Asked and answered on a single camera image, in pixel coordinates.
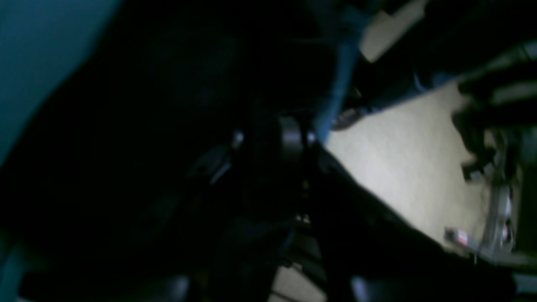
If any black T-shirt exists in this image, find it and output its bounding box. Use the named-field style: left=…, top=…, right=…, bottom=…
left=1, top=0, right=342, bottom=258

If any blue table cloth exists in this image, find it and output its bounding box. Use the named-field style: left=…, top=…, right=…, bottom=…
left=0, top=0, right=121, bottom=161

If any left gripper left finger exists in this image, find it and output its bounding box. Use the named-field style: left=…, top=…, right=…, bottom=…
left=1, top=130, right=252, bottom=302

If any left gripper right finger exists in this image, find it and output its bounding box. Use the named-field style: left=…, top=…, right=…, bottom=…
left=277, top=116, right=517, bottom=302

